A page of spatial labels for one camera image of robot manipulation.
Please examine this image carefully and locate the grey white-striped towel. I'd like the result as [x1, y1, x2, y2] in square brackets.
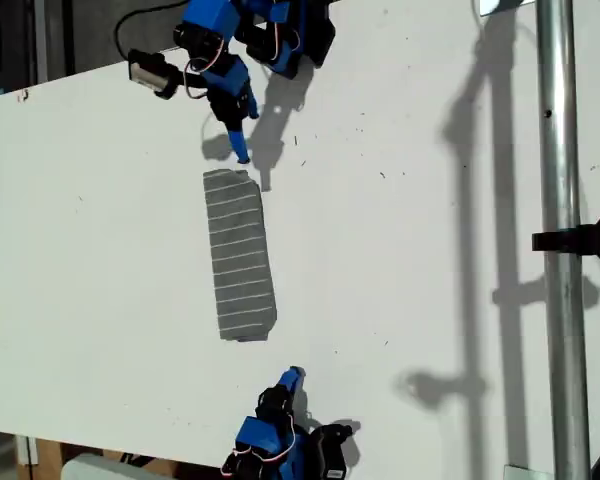
[202, 168, 279, 344]

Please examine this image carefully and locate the white box under table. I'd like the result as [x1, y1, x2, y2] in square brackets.
[60, 452, 181, 480]

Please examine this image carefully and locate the wooden table leg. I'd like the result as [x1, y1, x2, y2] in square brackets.
[29, 439, 64, 480]

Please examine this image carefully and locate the black clamp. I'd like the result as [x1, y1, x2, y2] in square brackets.
[531, 212, 600, 265]

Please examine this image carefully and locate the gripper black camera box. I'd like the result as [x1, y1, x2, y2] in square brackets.
[128, 48, 182, 100]
[309, 423, 354, 480]

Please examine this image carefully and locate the camera black cable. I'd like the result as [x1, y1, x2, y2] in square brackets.
[113, 0, 191, 52]

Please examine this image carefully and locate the steel post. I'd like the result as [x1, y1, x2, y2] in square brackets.
[534, 0, 594, 480]

